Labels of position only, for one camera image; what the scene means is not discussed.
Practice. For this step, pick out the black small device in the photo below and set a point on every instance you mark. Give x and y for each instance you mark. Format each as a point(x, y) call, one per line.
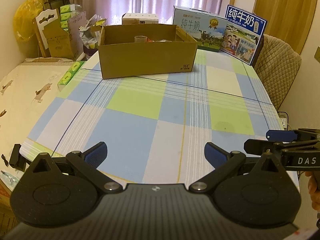
point(18, 157)

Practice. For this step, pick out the silver green tea pouch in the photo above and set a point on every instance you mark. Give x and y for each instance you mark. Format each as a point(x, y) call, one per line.
point(163, 40)

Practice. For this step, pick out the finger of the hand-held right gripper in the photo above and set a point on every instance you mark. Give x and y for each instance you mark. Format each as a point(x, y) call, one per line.
point(281, 135)
point(257, 145)

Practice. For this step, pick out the light blue milk carton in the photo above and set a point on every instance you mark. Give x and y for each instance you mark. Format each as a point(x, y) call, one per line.
point(200, 30)

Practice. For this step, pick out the brown cardboard box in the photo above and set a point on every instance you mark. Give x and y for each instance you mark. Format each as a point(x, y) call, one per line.
point(147, 60)

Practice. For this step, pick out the green tissue pack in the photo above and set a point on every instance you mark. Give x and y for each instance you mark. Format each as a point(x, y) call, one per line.
point(64, 24)
point(77, 65)
point(67, 8)
point(66, 80)
point(65, 17)

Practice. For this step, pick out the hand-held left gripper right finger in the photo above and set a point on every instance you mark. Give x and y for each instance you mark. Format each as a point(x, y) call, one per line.
point(216, 153)

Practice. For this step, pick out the wooden door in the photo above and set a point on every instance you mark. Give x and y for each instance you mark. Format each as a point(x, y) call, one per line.
point(285, 12)

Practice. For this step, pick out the wooden stick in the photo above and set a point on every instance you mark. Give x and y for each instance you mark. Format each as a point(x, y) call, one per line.
point(233, 1)

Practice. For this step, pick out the yellow plastic bag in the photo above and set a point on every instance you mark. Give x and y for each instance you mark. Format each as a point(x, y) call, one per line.
point(26, 20)

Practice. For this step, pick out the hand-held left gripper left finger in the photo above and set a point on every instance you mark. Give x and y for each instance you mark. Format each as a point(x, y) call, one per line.
point(96, 153)

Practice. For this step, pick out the clear plastic container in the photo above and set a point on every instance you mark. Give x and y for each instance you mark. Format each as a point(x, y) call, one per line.
point(140, 39)

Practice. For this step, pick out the pink paper bag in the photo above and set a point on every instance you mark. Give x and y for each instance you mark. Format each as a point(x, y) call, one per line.
point(77, 35)

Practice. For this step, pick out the quilted chair cover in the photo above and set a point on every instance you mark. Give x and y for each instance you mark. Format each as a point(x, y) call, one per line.
point(277, 72)

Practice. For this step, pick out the flat cardboard carton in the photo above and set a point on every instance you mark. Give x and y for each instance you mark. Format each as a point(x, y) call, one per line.
point(50, 61)

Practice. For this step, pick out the person's right hand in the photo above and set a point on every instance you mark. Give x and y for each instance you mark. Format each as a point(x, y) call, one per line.
point(315, 197)

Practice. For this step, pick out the brown floor carton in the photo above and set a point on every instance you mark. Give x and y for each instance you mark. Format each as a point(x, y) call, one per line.
point(7, 205)

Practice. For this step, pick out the checkered tablecloth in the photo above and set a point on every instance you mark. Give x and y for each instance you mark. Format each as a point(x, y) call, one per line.
point(150, 120)

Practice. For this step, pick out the printed bed sheet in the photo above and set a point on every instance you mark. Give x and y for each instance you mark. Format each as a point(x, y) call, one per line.
point(25, 105)

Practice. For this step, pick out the crumpled plastic wrapping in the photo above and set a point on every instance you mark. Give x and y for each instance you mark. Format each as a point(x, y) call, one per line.
point(91, 33)

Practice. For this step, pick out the dark blue milk carton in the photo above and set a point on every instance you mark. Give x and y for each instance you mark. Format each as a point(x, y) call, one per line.
point(242, 35)

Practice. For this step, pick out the white power strip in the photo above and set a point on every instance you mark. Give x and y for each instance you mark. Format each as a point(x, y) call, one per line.
point(283, 121)

